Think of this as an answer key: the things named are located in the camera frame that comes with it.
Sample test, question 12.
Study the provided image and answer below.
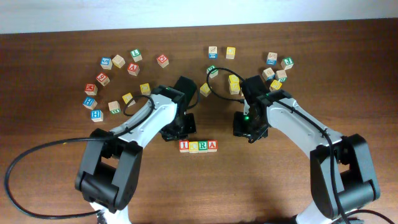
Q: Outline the red letter I block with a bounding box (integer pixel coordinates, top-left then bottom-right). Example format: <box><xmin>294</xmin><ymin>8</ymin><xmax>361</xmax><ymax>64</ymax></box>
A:
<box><xmin>178</xmin><ymin>140</ymin><xmax>189</xmax><ymax>153</ymax></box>

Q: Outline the yellow letter C block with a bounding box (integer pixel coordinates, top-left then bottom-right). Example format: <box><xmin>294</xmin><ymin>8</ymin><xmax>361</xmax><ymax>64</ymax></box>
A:
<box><xmin>189</xmin><ymin>141</ymin><xmax>199</xmax><ymax>153</ymax></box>

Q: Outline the green letter R block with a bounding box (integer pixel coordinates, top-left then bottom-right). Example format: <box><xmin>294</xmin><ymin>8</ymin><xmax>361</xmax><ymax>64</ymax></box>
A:
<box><xmin>198</xmin><ymin>141</ymin><xmax>208</xmax><ymax>153</ymax></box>

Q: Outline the red letter a block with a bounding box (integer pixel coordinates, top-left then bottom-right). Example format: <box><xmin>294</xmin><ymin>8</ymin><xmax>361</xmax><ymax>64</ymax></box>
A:
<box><xmin>127</xmin><ymin>63</ymin><xmax>140</xmax><ymax>76</ymax></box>
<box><xmin>208</xmin><ymin>140</ymin><xmax>218</xmax><ymax>152</ymax></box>

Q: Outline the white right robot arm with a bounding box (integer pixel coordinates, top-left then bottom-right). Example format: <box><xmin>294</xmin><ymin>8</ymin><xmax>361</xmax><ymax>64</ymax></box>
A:
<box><xmin>233</xmin><ymin>76</ymin><xmax>381</xmax><ymax>223</ymax></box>

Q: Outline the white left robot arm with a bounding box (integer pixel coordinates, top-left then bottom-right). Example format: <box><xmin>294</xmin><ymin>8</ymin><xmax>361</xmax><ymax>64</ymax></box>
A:
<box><xmin>75</xmin><ymin>77</ymin><xmax>197</xmax><ymax>223</ymax></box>

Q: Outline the yellow block lower centre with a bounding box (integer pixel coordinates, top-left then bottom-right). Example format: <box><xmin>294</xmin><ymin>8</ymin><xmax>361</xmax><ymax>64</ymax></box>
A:
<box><xmin>229</xmin><ymin>83</ymin><xmax>241</xmax><ymax>95</ymax></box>

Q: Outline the yellow block mid centre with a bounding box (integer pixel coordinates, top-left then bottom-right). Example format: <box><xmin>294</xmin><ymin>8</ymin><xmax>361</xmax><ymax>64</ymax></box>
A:
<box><xmin>200</xmin><ymin>83</ymin><xmax>211</xmax><ymax>97</ymax></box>

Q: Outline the yellow block right cluster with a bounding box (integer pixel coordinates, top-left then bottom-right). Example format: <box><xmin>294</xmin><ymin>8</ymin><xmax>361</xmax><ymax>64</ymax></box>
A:
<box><xmin>269</xmin><ymin>80</ymin><xmax>282</xmax><ymax>91</ymax></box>

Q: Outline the yellow block upper centre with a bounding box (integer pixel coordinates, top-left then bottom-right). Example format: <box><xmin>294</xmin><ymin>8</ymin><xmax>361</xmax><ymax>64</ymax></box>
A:
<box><xmin>228</xmin><ymin>75</ymin><xmax>239</xmax><ymax>84</ymax></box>

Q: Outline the wooden block blue edge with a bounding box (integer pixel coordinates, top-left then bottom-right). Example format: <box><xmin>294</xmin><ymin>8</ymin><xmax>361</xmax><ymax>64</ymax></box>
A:
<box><xmin>262</xmin><ymin>68</ymin><xmax>275</xmax><ymax>81</ymax></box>

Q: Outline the yellow framed wooden block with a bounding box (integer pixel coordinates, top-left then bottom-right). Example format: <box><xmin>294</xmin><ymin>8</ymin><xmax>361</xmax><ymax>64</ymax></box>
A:
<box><xmin>140</xmin><ymin>83</ymin><xmax>151</xmax><ymax>96</ymax></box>

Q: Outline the wooden block green side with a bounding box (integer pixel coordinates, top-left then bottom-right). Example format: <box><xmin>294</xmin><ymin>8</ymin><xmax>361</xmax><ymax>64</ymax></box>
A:
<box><xmin>275</xmin><ymin>70</ymin><xmax>287</xmax><ymax>82</ymax></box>

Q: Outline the green letter Z block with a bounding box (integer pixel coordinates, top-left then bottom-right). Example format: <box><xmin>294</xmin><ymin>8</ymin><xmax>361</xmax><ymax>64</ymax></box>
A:
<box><xmin>206</xmin><ymin>65</ymin><xmax>218</xmax><ymax>78</ymax></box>

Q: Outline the yellow letter G block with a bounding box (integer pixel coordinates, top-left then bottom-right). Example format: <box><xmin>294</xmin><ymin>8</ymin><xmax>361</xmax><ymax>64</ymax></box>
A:
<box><xmin>122</xmin><ymin>93</ymin><xmax>136</xmax><ymax>107</ymax></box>

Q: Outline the red letter Q block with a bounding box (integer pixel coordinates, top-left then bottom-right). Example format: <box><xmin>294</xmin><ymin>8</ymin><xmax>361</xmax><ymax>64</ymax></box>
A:
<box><xmin>157</xmin><ymin>54</ymin><xmax>169</xmax><ymax>68</ymax></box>

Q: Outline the green letter J block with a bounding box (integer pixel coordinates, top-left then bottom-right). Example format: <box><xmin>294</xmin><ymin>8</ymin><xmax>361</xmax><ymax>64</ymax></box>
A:
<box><xmin>280</xmin><ymin>57</ymin><xmax>294</xmax><ymax>70</ymax></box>

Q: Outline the wooden H block blue side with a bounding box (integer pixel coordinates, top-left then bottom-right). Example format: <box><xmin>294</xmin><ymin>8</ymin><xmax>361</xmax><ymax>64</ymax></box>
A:
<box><xmin>266</xmin><ymin>52</ymin><xmax>277</xmax><ymax>65</ymax></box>

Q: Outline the plain wooden K block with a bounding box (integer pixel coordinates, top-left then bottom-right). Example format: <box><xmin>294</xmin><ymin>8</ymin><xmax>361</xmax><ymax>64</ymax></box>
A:
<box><xmin>108</xmin><ymin>101</ymin><xmax>121</xmax><ymax>114</ymax></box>

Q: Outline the yellow block top row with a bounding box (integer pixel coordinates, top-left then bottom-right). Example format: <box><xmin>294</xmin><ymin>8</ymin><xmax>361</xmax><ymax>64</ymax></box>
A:
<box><xmin>226</xmin><ymin>47</ymin><xmax>236</xmax><ymax>60</ymax></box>

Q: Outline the green letter L block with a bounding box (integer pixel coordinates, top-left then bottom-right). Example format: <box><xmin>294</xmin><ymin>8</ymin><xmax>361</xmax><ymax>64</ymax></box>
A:
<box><xmin>131</xmin><ymin>49</ymin><xmax>142</xmax><ymax>62</ymax></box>

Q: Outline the blue letter H block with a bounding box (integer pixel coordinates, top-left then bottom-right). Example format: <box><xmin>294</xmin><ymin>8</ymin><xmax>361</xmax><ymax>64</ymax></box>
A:
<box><xmin>90</xmin><ymin>110</ymin><xmax>104</xmax><ymax>122</ymax></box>

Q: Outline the plain wooden block top left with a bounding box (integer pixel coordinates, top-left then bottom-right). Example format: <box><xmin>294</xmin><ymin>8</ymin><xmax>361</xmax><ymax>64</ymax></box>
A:
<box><xmin>112</xmin><ymin>55</ymin><xmax>126</xmax><ymax>68</ymax></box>

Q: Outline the red number 6 block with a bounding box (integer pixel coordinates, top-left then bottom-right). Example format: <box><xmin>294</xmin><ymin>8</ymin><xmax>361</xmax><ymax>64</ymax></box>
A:
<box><xmin>96</xmin><ymin>73</ymin><xmax>110</xmax><ymax>86</ymax></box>

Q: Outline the blue letter G block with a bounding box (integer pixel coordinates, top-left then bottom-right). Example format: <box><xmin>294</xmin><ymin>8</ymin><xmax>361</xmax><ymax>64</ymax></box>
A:
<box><xmin>100</xmin><ymin>57</ymin><xmax>113</xmax><ymax>70</ymax></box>

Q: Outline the red letter M block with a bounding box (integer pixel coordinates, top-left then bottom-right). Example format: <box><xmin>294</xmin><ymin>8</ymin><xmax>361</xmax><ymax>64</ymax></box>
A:
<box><xmin>85</xmin><ymin>83</ymin><xmax>98</xmax><ymax>96</ymax></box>

